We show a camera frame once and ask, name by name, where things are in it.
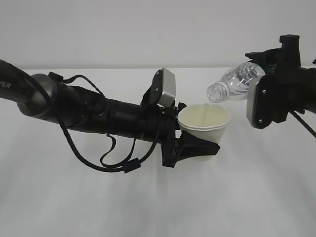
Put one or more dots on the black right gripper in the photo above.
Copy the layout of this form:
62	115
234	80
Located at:
289	86

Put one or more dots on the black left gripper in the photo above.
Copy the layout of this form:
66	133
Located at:
186	146

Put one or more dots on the white paper cup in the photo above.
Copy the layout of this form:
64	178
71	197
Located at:
205	121

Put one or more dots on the clear green-label water bottle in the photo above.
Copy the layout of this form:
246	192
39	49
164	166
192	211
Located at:
234	83

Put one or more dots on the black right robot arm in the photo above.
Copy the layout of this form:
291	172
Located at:
286	86

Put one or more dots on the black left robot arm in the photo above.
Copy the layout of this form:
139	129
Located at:
55	99

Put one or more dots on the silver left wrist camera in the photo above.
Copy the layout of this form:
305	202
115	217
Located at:
162	90

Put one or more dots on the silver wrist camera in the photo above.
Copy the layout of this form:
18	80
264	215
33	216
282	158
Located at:
256	112
162	90

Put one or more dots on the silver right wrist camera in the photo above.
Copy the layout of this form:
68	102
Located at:
256	112

